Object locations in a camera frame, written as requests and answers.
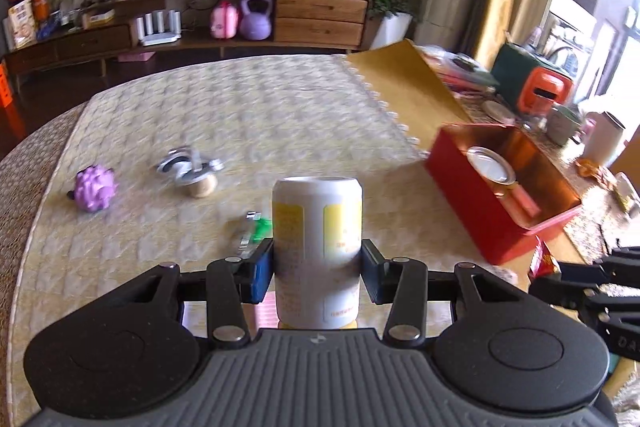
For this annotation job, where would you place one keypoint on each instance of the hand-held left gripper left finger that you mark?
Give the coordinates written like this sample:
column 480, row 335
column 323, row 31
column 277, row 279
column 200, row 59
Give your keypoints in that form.
column 260, row 274

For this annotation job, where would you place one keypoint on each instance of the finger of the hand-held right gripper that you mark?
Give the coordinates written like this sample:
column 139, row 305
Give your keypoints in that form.
column 615, row 267
column 560, row 293

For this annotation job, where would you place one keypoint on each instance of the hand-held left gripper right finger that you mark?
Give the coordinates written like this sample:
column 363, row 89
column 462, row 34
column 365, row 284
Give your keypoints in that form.
column 372, row 277

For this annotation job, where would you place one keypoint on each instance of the green plastic piece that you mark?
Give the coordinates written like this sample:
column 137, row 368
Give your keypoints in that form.
column 261, row 227

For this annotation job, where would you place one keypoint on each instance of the white and yellow can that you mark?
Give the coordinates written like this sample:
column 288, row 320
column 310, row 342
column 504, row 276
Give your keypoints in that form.
column 315, row 232

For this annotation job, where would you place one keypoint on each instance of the red box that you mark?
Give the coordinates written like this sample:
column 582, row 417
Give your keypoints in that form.
column 475, row 217

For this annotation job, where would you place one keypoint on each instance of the silver nail clipper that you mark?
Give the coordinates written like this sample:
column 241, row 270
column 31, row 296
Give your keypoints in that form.
column 244, row 244

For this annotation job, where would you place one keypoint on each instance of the red snack packet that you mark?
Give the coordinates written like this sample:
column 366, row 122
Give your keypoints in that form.
column 544, row 262

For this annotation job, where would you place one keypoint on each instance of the pink packet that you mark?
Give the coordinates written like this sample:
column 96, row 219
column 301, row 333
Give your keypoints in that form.
column 525, row 202

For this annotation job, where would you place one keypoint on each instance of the round wooden knob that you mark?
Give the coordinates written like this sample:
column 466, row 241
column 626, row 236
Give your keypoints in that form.
column 202, row 189

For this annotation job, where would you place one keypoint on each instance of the white jug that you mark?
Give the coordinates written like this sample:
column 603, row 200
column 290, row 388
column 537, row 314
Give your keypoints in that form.
column 602, row 139

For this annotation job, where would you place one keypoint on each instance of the grey mug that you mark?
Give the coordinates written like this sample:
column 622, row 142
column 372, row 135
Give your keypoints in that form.
column 562, row 124

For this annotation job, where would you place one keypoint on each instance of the quilted yellow table cover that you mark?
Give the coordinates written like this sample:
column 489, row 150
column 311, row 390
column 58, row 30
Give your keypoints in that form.
column 250, row 117

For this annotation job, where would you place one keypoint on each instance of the purple hedgehog toy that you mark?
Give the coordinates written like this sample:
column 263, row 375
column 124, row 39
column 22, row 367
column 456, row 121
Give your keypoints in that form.
column 95, row 188

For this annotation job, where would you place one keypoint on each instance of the white plate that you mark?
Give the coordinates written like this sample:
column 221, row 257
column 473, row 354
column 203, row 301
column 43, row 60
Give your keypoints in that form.
column 497, row 112

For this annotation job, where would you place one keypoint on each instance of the gold cloth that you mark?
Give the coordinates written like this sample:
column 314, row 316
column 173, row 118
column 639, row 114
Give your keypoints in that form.
column 400, row 77

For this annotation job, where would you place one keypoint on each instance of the green box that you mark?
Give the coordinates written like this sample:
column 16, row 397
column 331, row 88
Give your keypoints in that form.
column 510, row 67

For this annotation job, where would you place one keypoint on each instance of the white planter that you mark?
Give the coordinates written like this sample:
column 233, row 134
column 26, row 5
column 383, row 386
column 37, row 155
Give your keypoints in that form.
column 392, row 32

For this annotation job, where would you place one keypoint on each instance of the purple kettlebell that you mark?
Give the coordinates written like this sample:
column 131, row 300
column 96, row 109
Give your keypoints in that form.
column 256, row 24

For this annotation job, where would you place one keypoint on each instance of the pink toy suitcase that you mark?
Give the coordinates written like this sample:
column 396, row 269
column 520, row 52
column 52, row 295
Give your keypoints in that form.
column 223, row 22

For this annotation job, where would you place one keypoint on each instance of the brown patterned tablecloth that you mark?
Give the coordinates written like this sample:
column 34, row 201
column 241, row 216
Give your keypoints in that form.
column 25, row 167

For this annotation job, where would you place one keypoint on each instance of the white router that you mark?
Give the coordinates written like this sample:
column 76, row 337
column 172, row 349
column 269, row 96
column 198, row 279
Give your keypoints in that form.
column 157, row 32

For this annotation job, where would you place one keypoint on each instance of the wooden TV cabinet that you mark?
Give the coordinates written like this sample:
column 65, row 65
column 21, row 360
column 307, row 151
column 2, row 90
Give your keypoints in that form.
column 320, row 9

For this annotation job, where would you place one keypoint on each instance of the small cardboard box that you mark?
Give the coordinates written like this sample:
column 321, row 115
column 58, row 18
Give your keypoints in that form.
column 97, row 18

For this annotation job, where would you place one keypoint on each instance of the orange box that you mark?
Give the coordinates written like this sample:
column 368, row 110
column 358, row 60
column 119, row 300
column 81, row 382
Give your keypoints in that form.
column 9, row 102

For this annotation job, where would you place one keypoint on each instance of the cereal bag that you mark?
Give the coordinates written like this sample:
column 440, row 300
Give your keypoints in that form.
column 22, row 24

